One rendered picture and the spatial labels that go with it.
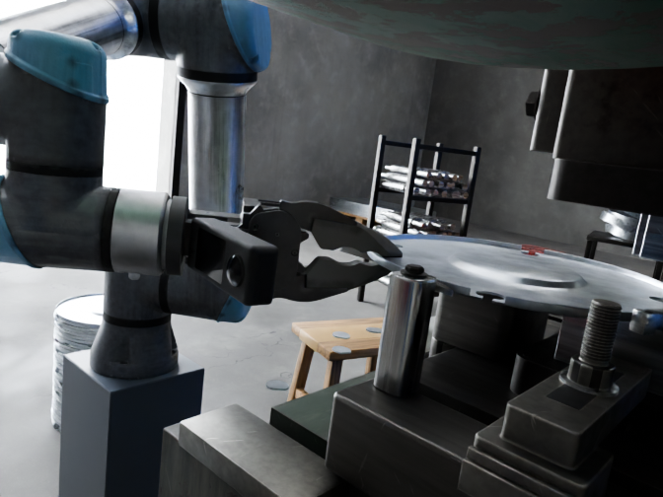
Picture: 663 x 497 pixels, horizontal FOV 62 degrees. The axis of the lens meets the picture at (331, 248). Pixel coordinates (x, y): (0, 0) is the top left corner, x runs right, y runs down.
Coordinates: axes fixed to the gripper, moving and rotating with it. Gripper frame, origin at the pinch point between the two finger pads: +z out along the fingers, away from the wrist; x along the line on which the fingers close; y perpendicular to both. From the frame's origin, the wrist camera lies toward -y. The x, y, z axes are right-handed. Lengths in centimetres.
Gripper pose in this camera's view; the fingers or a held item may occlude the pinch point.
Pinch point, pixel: (390, 259)
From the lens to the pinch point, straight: 52.0
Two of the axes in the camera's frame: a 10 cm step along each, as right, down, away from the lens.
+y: -1.6, -2.0, 9.7
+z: 9.8, 0.9, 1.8
